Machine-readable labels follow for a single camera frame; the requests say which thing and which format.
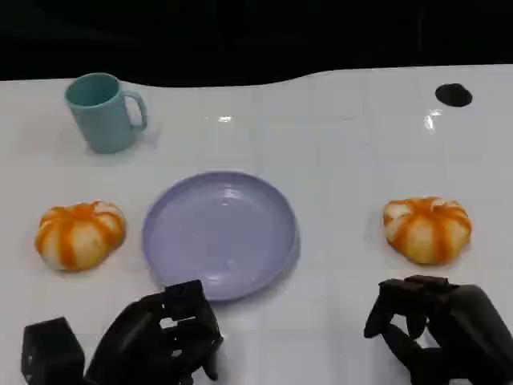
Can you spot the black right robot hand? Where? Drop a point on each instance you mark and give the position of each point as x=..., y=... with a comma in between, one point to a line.
x=461, y=329

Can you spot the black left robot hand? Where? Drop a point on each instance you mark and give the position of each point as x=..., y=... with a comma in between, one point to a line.
x=152, y=345

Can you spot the orange and white bread roll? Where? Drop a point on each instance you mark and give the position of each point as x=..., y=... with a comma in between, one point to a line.
x=78, y=236
x=426, y=230

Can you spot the lilac plate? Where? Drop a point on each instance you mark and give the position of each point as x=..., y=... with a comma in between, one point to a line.
x=220, y=234

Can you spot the pale green mug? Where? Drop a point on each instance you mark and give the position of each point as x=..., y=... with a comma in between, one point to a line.
x=105, y=120

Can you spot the black round table grommet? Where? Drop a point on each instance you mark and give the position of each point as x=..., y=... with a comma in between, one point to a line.
x=453, y=95

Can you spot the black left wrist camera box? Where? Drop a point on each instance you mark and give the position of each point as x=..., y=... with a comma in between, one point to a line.
x=52, y=353

